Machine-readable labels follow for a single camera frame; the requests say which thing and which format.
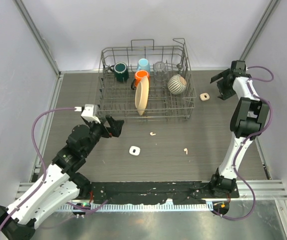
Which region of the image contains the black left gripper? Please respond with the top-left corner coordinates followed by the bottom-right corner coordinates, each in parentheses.
top-left (83, 115), bottom-right (124, 156)

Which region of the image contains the beige earbud charging case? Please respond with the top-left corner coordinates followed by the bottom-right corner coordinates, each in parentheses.
top-left (199, 92), bottom-right (210, 102)

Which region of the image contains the white earbud charging case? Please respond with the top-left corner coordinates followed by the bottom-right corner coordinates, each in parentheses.
top-left (129, 146), bottom-right (141, 156)

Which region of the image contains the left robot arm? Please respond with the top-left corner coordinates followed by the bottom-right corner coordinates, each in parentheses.
top-left (0, 115), bottom-right (125, 240)

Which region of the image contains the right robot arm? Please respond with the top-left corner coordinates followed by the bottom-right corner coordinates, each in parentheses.
top-left (209, 60), bottom-right (269, 198)

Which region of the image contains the beige plate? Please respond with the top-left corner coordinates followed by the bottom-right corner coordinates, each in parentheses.
top-left (135, 76), bottom-right (150, 116)

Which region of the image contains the striped ceramic bowl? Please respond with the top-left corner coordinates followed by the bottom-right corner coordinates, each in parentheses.
top-left (167, 74), bottom-right (187, 95)

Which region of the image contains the dark green mug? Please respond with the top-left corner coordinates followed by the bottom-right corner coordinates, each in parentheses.
top-left (109, 62), bottom-right (129, 83)

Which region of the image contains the orange mug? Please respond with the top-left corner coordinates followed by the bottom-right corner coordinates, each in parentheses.
top-left (130, 70), bottom-right (150, 90)

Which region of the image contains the clear glass cup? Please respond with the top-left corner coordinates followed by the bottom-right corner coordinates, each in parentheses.
top-left (153, 61), bottom-right (168, 82)

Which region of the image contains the light blue mug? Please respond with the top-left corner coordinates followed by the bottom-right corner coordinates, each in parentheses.
top-left (136, 58), bottom-right (151, 74)

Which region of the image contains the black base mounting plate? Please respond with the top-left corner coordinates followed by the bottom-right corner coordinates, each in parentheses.
top-left (89, 181), bottom-right (240, 205)

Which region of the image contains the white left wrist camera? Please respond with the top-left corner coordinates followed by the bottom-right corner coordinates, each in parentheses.
top-left (74, 104), bottom-right (101, 124)

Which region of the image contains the grey wire dish rack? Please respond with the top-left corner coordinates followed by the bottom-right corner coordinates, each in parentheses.
top-left (96, 38), bottom-right (196, 121)

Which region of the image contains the white slotted cable duct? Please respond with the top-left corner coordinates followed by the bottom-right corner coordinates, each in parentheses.
top-left (58, 201), bottom-right (214, 212)

